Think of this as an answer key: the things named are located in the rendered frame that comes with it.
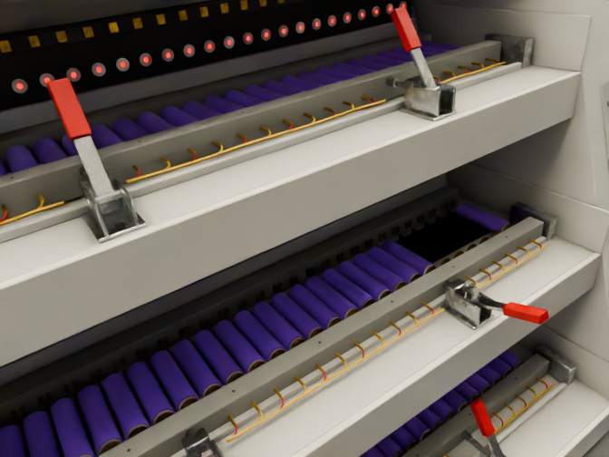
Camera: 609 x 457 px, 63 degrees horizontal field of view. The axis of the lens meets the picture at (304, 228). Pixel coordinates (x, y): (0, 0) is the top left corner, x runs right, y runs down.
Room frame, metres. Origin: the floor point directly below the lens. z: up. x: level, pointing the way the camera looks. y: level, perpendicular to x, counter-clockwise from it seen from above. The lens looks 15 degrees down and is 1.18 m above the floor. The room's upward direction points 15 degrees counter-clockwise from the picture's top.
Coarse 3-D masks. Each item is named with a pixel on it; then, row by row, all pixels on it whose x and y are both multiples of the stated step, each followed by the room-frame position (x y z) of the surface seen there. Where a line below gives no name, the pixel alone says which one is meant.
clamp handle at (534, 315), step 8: (472, 296) 0.41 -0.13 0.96; (480, 304) 0.40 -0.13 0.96; (488, 304) 0.39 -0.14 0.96; (496, 304) 0.39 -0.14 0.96; (504, 304) 0.39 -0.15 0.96; (512, 304) 0.38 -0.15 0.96; (520, 304) 0.37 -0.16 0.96; (504, 312) 0.38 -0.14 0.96; (512, 312) 0.37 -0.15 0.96; (520, 312) 0.36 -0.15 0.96; (528, 312) 0.36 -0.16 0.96; (536, 312) 0.35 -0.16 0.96; (544, 312) 0.35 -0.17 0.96; (528, 320) 0.36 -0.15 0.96; (536, 320) 0.35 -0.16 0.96; (544, 320) 0.35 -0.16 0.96
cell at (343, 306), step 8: (312, 280) 0.47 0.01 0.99; (320, 280) 0.47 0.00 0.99; (312, 288) 0.46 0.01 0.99; (320, 288) 0.46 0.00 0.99; (328, 288) 0.45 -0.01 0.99; (320, 296) 0.45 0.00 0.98; (328, 296) 0.45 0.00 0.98; (336, 296) 0.44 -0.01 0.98; (328, 304) 0.44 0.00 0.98; (336, 304) 0.43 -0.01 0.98; (344, 304) 0.43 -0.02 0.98; (352, 304) 0.43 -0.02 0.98; (336, 312) 0.43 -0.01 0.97; (344, 312) 0.42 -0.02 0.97
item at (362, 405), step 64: (512, 192) 0.57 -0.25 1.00; (256, 256) 0.49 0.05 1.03; (448, 256) 0.51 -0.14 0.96; (576, 256) 0.49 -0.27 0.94; (128, 320) 0.43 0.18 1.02; (448, 320) 0.42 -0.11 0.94; (512, 320) 0.42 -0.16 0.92; (0, 384) 0.38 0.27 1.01; (384, 384) 0.36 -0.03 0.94; (448, 384) 0.38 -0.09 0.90; (256, 448) 0.32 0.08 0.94; (320, 448) 0.31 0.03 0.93
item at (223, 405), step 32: (480, 256) 0.47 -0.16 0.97; (512, 256) 0.48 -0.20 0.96; (416, 288) 0.43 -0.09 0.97; (352, 320) 0.40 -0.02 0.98; (384, 320) 0.41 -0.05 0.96; (416, 320) 0.41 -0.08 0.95; (288, 352) 0.37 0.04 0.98; (320, 352) 0.37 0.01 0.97; (256, 384) 0.35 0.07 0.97; (288, 384) 0.36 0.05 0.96; (320, 384) 0.35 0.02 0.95; (192, 416) 0.32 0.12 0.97; (224, 416) 0.33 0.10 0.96; (128, 448) 0.31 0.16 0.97; (160, 448) 0.31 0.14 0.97
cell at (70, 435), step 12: (60, 408) 0.35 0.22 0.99; (72, 408) 0.35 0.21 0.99; (60, 420) 0.34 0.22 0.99; (72, 420) 0.34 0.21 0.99; (60, 432) 0.33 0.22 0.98; (72, 432) 0.33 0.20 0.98; (84, 432) 0.33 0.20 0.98; (72, 444) 0.32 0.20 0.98; (84, 444) 0.32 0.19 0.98; (72, 456) 0.31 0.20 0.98; (84, 456) 0.31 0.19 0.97
